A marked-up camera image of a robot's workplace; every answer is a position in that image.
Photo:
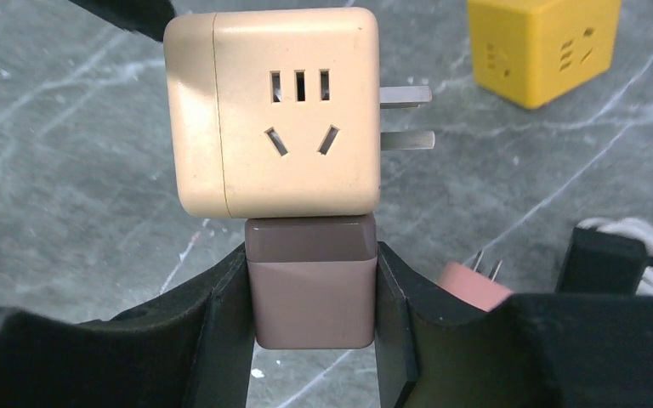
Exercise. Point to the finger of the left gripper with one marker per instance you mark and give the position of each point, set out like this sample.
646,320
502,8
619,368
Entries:
147,17

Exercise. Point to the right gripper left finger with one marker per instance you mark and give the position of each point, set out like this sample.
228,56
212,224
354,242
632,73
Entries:
189,347

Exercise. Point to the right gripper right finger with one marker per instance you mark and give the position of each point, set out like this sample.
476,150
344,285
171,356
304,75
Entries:
532,350

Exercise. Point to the small pink cube adapter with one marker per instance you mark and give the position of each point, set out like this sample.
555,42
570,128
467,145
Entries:
313,281

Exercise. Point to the beige wooden cube socket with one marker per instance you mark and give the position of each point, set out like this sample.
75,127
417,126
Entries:
276,113

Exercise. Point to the black adapter with cable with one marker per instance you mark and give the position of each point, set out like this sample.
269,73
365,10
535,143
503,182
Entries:
597,262

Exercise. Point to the yellow cube socket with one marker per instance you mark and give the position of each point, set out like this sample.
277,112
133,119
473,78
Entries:
532,51

